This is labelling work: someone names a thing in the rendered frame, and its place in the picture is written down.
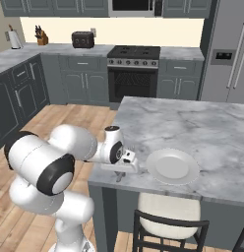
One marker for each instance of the steel microwave oven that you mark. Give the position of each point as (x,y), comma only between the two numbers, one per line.
(135,7)

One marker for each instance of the white wall socket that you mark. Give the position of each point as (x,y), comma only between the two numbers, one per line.
(93,31)

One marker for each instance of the white round plate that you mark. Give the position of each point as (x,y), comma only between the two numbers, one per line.
(172,166)

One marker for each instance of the wooden knife block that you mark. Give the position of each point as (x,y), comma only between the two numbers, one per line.
(42,37)

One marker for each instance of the white paper towel roll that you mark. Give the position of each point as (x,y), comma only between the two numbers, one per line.
(15,40)

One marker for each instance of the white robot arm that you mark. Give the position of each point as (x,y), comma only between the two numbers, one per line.
(35,157)

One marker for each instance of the steel fridge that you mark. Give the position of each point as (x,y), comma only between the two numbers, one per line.
(225,55)

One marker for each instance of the grey base cupboards run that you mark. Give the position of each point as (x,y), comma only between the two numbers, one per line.
(179,80)
(15,95)
(81,80)

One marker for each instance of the black stool with cream seat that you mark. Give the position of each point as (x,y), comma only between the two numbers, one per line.
(166,216)
(242,239)

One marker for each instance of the grey kitchen island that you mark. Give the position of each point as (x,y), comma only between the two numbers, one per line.
(222,223)

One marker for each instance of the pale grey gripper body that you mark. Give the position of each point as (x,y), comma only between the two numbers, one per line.
(122,168)

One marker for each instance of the black and steel oven range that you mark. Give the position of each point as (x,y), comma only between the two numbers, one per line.
(133,74)

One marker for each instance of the dark toaster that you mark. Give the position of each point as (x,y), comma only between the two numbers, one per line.
(82,39)

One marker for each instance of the grey wall cupboards run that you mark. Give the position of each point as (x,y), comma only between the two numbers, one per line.
(55,7)
(188,8)

